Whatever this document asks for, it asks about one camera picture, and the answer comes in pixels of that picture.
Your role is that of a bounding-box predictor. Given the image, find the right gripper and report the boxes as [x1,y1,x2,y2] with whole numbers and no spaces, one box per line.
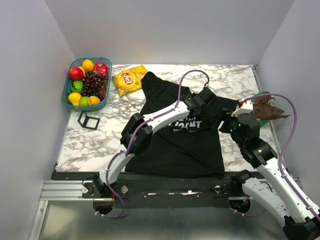
[209,107,246,148]

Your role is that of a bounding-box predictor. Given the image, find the black printed t-shirt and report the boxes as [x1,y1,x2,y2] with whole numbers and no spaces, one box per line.
[124,71,240,179]

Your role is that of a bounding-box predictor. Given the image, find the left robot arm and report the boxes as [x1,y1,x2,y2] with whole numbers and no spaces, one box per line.
[92,87,216,198]

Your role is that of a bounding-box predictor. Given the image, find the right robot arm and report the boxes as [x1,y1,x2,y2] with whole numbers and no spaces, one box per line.
[219,110,320,240]

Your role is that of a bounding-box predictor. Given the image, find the black brooch stand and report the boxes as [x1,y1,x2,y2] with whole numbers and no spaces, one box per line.
[77,111,100,131]

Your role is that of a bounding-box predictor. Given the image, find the yellow chips bag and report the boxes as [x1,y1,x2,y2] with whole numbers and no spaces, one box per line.
[112,65,148,97]

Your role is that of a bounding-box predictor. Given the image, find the red dragon fruit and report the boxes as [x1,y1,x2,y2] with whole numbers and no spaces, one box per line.
[93,62,109,76]

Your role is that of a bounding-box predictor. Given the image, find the purple grapes bunch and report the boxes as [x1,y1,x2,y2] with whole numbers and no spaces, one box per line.
[81,71,108,101]

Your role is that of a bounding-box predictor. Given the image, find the orange fruit bottom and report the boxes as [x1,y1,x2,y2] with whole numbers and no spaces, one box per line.
[87,95,101,106]

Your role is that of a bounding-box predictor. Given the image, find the orange fruit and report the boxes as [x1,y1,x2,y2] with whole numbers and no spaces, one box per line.
[82,59,95,72]
[87,95,101,106]

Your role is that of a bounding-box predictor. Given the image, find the orange fruit top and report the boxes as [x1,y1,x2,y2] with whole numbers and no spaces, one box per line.
[82,59,95,72]

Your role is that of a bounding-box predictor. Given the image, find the green lime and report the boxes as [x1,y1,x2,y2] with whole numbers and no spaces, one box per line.
[78,96,90,106]

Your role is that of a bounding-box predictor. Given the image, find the green watermelon toy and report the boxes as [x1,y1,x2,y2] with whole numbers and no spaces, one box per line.
[70,80,84,94]

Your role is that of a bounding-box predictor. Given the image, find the red apple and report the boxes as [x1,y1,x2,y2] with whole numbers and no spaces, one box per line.
[68,66,84,81]

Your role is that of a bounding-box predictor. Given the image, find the teal plastic fruit basket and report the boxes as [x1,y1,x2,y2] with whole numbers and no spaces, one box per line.
[61,57,112,112]

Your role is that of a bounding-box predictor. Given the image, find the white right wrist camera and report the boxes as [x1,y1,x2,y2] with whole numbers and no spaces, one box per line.
[231,98,254,117]

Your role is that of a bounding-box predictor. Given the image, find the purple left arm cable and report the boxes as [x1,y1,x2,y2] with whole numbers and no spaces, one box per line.
[92,70,210,219]

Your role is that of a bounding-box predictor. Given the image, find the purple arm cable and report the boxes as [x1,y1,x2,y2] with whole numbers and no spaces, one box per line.
[92,70,210,219]
[233,93,320,221]

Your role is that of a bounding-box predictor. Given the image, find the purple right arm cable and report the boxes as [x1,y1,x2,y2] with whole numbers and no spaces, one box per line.
[233,93,320,221]

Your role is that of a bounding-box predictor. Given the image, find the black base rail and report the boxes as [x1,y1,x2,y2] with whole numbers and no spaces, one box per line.
[51,171,250,210]

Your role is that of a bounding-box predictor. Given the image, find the aluminium frame rail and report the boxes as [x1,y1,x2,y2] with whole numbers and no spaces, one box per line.
[40,180,83,201]

